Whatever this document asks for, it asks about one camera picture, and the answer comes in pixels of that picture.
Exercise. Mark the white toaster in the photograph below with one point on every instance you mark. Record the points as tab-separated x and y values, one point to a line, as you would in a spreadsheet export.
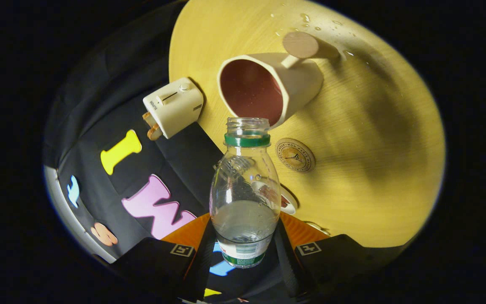
175	107

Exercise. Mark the tall toast slice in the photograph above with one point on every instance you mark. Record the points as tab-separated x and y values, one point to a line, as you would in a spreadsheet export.
155	133

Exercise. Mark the short toast slice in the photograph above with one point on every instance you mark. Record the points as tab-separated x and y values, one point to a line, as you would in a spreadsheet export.
147	118

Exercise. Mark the wooden table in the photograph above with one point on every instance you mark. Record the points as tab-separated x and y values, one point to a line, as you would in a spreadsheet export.
353	160

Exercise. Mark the round cork coaster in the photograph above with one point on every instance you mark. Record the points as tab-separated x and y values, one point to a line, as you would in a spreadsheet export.
296	155

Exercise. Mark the white round plate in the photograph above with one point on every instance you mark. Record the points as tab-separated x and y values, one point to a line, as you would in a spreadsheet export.
290	206

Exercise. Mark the brown meat patty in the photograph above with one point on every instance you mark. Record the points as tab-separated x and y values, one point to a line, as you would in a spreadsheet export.
284	202

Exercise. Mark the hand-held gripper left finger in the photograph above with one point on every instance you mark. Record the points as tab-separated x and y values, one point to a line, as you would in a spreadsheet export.
203	270

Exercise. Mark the black backdrop cloth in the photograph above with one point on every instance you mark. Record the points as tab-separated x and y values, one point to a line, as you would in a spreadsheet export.
99	109

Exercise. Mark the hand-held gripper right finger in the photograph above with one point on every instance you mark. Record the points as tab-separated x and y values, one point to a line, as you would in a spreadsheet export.
287	270

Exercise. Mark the clear plastic juice bottle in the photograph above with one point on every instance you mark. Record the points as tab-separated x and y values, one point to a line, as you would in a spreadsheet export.
245	219

